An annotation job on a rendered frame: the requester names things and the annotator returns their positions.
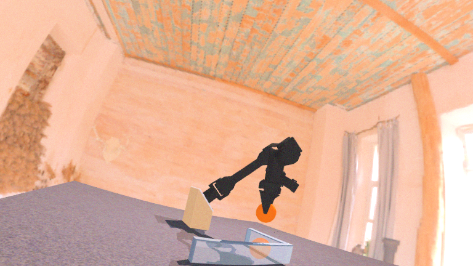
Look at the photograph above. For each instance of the clear low corner walls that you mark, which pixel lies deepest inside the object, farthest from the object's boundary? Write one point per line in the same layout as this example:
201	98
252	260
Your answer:
235	254

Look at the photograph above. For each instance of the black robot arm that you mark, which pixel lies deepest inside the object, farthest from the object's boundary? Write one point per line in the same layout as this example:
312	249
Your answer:
288	152

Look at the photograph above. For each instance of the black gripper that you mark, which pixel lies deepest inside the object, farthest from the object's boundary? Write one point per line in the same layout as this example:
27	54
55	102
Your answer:
271	186

